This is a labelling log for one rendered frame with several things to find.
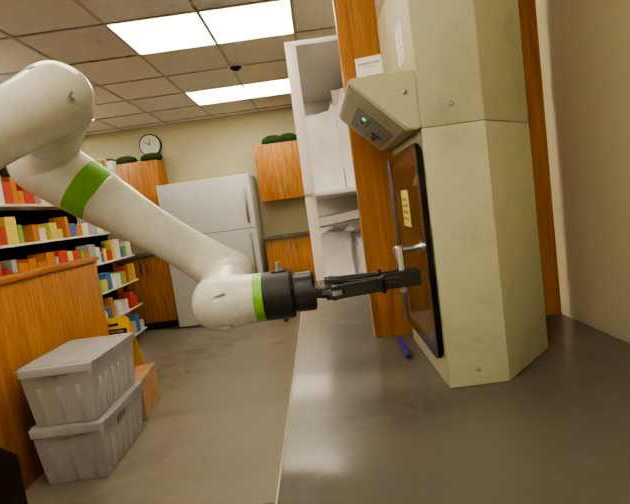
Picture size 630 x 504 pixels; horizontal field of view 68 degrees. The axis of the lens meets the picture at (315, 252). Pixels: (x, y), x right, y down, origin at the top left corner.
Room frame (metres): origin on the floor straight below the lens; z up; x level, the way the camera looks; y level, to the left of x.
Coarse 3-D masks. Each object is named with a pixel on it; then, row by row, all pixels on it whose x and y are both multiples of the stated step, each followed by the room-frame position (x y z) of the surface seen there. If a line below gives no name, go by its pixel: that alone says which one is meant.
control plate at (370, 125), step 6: (360, 114) 0.95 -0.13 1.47; (366, 114) 0.92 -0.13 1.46; (354, 120) 1.03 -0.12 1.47; (360, 120) 0.99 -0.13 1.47; (366, 120) 0.96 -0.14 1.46; (372, 120) 0.92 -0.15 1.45; (354, 126) 1.09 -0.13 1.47; (360, 126) 1.04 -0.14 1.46; (366, 126) 1.00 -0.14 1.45; (372, 126) 0.97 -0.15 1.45; (378, 126) 0.93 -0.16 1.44; (360, 132) 1.10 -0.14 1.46; (366, 132) 1.06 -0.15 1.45; (384, 132) 0.94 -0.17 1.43; (384, 138) 0.99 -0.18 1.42; (378, 144) 1.08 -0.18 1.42
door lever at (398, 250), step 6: (396, 246) 0.87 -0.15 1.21; (402, 246) 0.87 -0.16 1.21; (408, 246) 0.87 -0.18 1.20; (414, 246) 0.87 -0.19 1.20; (420, 246) 0.86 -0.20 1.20; (396, 252) 0.86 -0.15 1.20; (402, 252) 0.86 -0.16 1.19; (420, 252) 0.87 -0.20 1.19; (396, 258) 0.87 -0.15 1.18; (402, 258) 0.86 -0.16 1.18; (396, 264) 0.87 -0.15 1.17; (402, 264) 0.86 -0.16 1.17; (402, 270) 0.86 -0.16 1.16; (402, 288) 0.86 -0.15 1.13
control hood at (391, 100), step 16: (352, 80) 0.82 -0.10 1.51; (368, 80) 0.82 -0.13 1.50; (384, 80) 0.82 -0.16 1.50; (400, 80) 0.82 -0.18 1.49; (352, 96) 0.87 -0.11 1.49; (368, 96) 0.82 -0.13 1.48; (384, 96) 0.82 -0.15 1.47; (400, 96) 0.82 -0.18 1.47; (416, 96) 0.82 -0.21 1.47; (352, 112) 0.98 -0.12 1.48; (368, 112) 0.89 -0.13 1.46; (384, 112) 0.82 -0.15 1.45; (400, 112) 0.82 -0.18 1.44; (416, 112) 0.82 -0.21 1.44; (352, 128) 1.13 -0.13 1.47; (384, 128) 0.92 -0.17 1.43; (400, 128) 0.84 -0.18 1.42; (416, 128) 0.82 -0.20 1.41; (384, 144) 1.04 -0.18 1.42
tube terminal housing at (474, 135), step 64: (384, 0) 1.01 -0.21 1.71; (448, 0) 0.82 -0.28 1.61; (512, 0) 0.93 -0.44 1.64; (384, 64) 1.10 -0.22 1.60; (448, 64) 0.82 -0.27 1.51; (512, 64) 0.91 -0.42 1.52; (448, 128) 0.82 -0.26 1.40; (512, 128) 0.90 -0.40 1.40; (448, 192) 0.82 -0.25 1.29; (512, 192) 0.88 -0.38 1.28; (448, 256) 0.82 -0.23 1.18; (512, 256) 0.86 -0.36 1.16; (448, 320) 0.82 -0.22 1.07; (512, 320) 0.84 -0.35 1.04; (448, 384) 0.83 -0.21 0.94
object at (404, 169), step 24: (408, 168) 0.90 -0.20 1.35; (408, 192) 0.93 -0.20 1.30; (408, 240) 0.99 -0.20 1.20; (408, 264) 1.02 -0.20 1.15; (432, 264) 0.83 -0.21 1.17; (408, 288) 1.06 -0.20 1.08; (432, 288) 0.83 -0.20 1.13; (408, 312) 1.10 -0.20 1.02; (432, 312) 0.83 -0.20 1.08; (432, 336) 0.86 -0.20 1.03
